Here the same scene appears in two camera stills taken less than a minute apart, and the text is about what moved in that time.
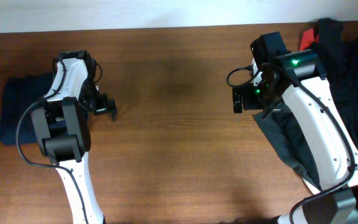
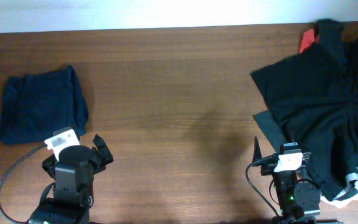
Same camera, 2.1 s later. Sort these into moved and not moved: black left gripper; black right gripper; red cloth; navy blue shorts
Moved: black left gripper; black right gripper
Not moved: navy blue shorts; red cloth
